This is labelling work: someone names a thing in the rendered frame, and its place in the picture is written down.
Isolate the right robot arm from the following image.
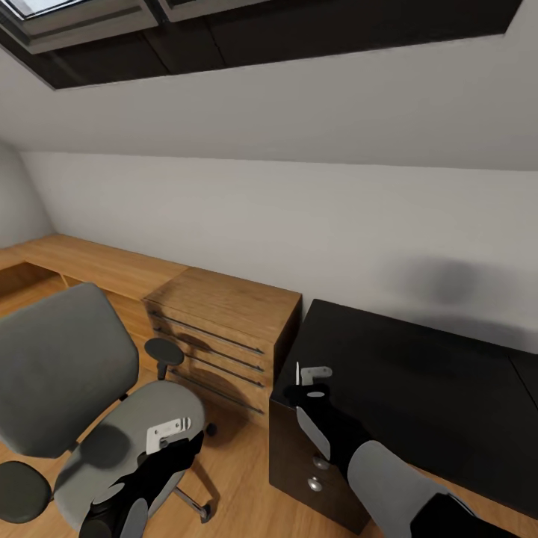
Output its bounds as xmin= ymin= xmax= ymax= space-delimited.
xmin=283 ymin=366 xmax=521 ymax=538

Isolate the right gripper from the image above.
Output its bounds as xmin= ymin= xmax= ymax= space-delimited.
xmin=283 ymin=383 xmax=330 ymax=408

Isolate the swivel chair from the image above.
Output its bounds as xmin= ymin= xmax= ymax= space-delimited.
xmin=0 ymin=281 xmax=217 ymax=533

